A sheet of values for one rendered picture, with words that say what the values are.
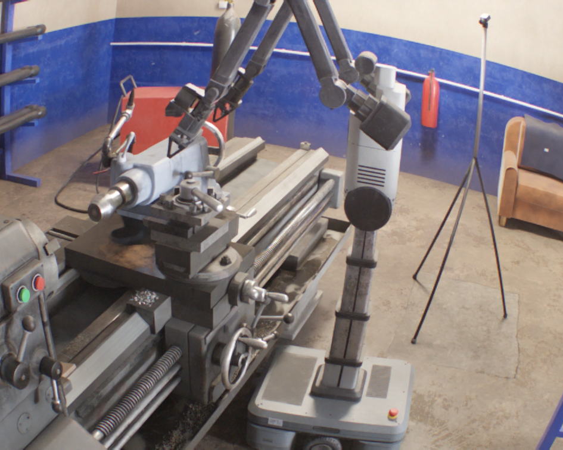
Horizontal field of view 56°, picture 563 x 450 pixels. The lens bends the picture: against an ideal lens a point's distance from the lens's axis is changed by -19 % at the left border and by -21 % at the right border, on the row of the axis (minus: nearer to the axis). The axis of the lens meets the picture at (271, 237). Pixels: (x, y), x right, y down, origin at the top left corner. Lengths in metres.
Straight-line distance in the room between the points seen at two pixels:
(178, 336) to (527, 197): 3.71
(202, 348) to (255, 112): 4.52
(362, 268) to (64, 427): 1.26
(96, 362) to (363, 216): 0.99
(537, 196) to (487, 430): 2.67
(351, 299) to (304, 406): 0.47
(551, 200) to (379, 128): 3.43
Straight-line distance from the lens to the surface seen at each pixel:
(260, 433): 2.44
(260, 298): 1.88
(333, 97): 1.78
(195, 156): 2.24
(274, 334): 2.27
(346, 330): 2.31
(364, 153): 1.97
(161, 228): 1.78
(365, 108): 1.78
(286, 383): 2.52
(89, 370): 1.61
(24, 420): 1.34
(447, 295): 3.86
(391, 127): 1.78
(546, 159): 5.27
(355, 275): 2.21
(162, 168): 2.05
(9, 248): 1.20
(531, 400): 3.12
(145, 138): 4.86
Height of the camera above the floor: 1.82
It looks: 25 degrees down
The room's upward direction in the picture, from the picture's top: 4 degrees clockwise
